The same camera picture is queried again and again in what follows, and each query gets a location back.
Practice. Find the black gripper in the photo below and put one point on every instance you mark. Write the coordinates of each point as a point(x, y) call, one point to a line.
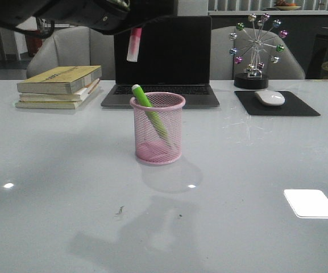
point(113, 17)

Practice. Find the pink highlighter pen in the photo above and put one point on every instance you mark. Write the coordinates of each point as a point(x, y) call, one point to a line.
point(134, 45)

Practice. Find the green highlighter pen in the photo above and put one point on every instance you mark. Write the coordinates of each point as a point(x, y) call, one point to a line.
point(152, 115)

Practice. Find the pink mesh pen holder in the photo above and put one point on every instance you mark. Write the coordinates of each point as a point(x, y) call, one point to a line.
point(149, 147)

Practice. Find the left grey armchair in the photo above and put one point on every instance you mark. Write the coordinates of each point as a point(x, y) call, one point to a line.
point(75, 46)

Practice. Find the grey armchair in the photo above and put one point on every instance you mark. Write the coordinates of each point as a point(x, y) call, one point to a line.
point(75, 46)
point(230, 55)

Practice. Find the dark grey open laptop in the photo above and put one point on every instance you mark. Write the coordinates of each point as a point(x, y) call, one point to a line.
point(174, 56)

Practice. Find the top yellow book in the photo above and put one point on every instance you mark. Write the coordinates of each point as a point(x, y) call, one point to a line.
point(61, 80)

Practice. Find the red trash bin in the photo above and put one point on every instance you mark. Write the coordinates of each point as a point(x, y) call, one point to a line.
point(33, 44)

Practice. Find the middle cream book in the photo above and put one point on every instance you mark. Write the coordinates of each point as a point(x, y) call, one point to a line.
point(78, 96)

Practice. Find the bottom pale yellow book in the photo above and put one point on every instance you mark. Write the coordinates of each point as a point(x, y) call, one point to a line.
point(48, 105)

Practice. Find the right grey armchair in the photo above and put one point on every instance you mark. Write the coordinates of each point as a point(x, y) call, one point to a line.
point(230, 55)

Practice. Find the ferris wheel desk ornament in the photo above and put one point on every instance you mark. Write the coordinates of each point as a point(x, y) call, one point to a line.
point(255, 43)

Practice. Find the fruit bowl on counter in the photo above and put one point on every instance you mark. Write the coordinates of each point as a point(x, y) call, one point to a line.
point(284, 5)

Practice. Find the white computer mouse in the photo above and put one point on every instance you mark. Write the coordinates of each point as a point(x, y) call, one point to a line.
point(269, 97)

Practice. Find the black mouse pad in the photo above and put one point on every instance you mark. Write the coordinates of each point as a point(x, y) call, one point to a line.
point(292, 107)

